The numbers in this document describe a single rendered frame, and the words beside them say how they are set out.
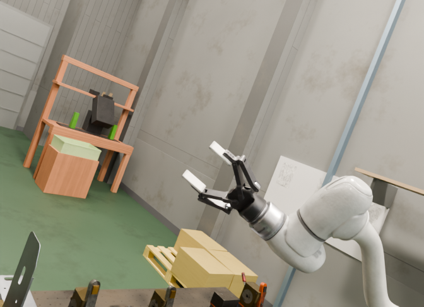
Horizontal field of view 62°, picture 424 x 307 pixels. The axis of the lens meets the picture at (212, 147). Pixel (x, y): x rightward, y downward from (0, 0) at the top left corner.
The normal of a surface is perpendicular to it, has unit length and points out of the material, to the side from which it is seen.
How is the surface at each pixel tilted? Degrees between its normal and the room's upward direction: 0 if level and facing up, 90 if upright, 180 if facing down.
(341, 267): 90
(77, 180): 90
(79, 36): 90
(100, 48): 90
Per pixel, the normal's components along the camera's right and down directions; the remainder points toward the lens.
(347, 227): 0.02, 0.48
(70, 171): 0.65, 0.28
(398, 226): -0.70, -0.25
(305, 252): -0.06, 0.30
